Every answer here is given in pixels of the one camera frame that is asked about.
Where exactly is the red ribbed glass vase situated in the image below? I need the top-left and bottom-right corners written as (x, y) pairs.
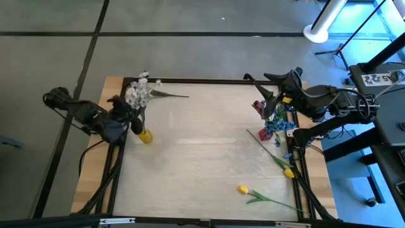
top-left (258, 127), bottom-right (274, 142)

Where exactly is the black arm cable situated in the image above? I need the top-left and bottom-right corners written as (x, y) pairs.
top-left (354, 87), bottom-right (371, 120)
top-left (78, 139), bottom-right (108, 178)

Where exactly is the black upright post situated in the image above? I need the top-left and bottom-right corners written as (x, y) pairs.
top-left (360, 31), bottom-right (405, 74)

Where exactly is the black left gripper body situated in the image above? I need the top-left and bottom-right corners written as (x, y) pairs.
top-left (99, 105), bottom-right (134, 146)

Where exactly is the black front crossbar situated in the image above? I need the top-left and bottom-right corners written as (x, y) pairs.
top-left (0, 213), bottom-right (405, 228)

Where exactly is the black desk base beam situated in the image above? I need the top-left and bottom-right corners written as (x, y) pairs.
top-left (322, 126), bottom-right (382, 163)

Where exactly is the white artificial flower bunch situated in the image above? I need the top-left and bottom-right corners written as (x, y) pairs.
top-left (124, 77), bottom-right (153, 134)
top-left (138, 70), bottom-right (190, 99)

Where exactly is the white label paper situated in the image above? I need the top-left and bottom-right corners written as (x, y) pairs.
top-left (361, 72), bottom-right (394, 87)

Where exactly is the white column with round base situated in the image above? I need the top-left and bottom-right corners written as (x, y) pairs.
top-left (302, 0), bottom-right (349, 44)

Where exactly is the black tripod light stand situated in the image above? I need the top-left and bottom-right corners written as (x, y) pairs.
top-left (315, 0), bottom-right (389, 71)

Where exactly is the yellow ribbed glass vase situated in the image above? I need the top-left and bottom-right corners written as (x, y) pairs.
top-left (137, 127), bottom-right (154, 145)

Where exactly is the blue artificial flower bunch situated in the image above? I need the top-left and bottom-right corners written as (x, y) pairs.
top-left (264, 101), bottom-right (297, 136)

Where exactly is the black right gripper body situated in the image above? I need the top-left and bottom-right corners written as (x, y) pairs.
top-left (276, 66), bottom-right (304, 106)

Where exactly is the yellow artificial tulip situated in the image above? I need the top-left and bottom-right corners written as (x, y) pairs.
top-left (237, 184), bottom-right (310, 215)
top-left (246, 129), bottom-right (296, 180)

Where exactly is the black desk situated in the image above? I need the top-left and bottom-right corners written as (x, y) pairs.
top-left (349, 61), bottom-right (405, 148)

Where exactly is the black aluminium table frame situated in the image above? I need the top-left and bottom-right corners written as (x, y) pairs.
top-left (71, 77), bottom-right (338, 224)

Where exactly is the silver metal bracket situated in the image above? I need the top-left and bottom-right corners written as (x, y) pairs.
top-left (98, 217), bottom-right (136, 226)
top-left (274, 221), bottom-right (313, 228)

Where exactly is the maroon artificial tulip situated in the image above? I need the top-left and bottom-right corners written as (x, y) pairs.
top-left (251, 99), bottom-right (267, 120)

